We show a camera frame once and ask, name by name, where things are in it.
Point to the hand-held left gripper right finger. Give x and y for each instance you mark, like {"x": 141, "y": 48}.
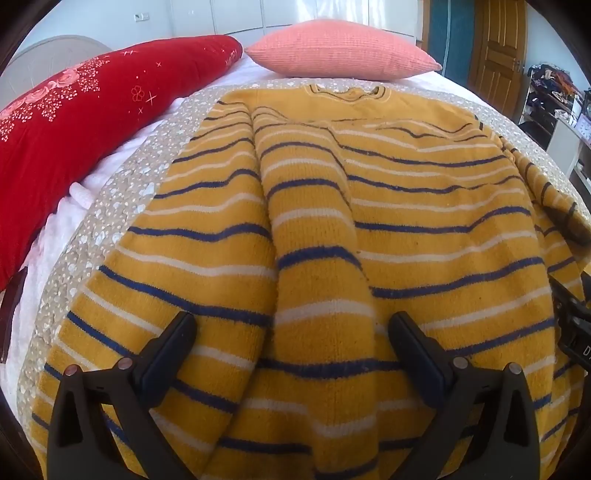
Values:
{"x": 418, "y": 355}

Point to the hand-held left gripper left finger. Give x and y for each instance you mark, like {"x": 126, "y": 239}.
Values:
{"x": 168, "y": 355}

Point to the yellow striped knit sweater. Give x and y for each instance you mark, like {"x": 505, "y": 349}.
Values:
{"x": 323, "y": 184}

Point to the beige dotted bed sheet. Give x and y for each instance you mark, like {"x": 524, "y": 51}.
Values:
{"x": 115, "y": 207}

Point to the cluttered shoe rack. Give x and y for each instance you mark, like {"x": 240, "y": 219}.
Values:
{"x": 551, "y": 97}

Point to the red floral pillow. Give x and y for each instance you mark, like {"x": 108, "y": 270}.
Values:
{"x": 69, "y": 138}

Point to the brown wooden door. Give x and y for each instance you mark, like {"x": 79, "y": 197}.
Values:
{"x": 501, "y": 50}

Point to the teal door curtain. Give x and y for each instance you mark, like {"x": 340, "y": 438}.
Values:
{"x": 455, "y": 37}

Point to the pink ribbed pillow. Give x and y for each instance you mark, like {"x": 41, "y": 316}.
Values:
{"x": 341, "y": 48}

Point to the grey rounded headboard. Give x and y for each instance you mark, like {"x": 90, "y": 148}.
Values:
{"x": 46, "y": 55}

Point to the white wardrobe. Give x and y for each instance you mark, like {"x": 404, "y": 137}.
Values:
{"x": 323, "y": 11}

